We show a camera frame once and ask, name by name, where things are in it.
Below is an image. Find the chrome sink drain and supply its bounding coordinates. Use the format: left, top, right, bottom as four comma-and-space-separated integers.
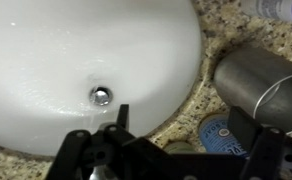
88, 85, 114, 107

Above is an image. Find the small bottle with blue cap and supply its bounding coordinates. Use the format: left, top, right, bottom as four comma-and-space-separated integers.
240, 0, 292, 25

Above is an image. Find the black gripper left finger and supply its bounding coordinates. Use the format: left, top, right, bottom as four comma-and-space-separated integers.
45, 104, 137, 180

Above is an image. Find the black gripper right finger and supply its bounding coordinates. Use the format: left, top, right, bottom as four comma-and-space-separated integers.
227, 106, 292, 180

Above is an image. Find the silver metal cup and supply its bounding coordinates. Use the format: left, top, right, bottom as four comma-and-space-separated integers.
213, 46, 292, 136

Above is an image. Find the white oval sink basin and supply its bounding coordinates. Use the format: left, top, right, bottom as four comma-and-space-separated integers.
0, 0, 203, 158

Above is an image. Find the blue label soap pump bottle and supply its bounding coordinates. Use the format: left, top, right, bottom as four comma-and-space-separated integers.
198, 113, 250, 158

